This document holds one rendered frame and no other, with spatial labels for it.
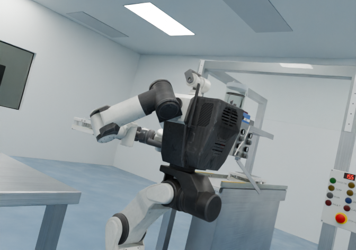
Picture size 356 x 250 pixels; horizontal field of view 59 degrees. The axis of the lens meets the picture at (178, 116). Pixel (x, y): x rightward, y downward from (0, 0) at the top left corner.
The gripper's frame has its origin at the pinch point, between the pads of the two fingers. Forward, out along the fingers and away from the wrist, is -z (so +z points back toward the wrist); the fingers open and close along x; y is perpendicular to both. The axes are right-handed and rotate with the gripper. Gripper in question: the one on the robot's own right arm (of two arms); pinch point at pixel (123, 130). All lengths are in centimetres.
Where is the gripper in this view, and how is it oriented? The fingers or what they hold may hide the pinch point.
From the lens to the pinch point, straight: 182.5
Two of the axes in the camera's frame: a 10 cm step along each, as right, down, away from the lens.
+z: 9.6, 2.3, -1.7
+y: 1.5, 0.9, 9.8
